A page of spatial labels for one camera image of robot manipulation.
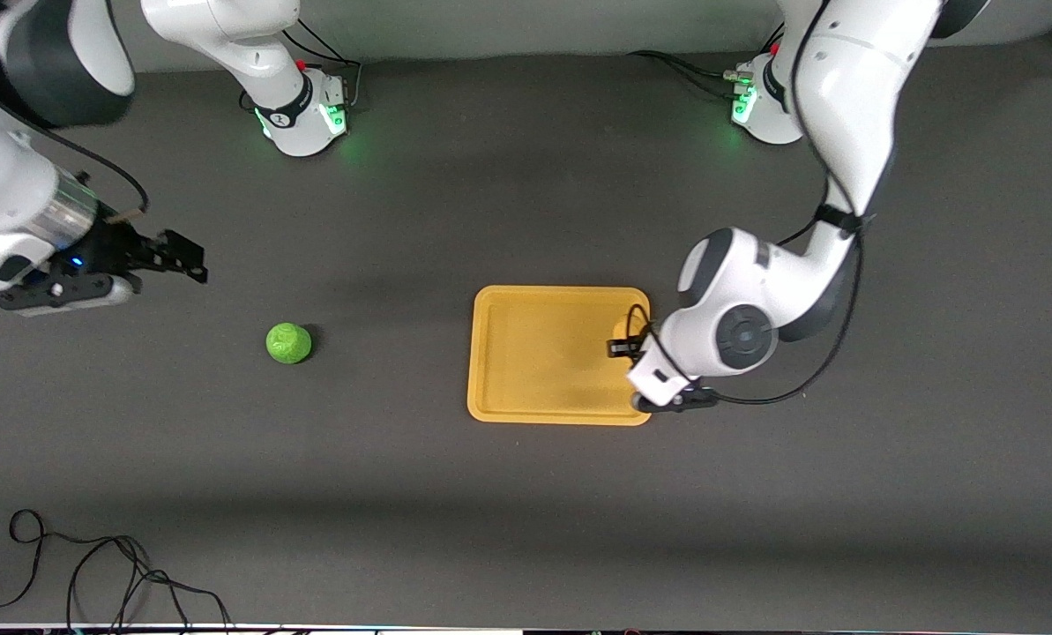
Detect yellow plastic tray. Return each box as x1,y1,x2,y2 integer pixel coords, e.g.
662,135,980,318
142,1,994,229
467,285,654,427

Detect black arm base cables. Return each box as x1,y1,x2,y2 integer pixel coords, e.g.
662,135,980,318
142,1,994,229
283,18,364,111
629,18,787,102

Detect black right arm base cables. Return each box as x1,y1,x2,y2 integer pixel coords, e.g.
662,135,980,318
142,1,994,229
283,18,364,111

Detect dark grey table mat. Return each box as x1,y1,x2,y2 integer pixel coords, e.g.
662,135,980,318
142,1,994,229
0,31,1052,631

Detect thin black loose cable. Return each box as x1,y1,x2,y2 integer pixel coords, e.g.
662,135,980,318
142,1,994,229
0,510,231,631

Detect green apple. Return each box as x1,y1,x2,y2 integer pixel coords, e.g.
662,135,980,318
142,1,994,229
265,322,313,365

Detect black left arm base cables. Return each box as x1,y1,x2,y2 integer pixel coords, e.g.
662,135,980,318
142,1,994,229
629,18,787,102

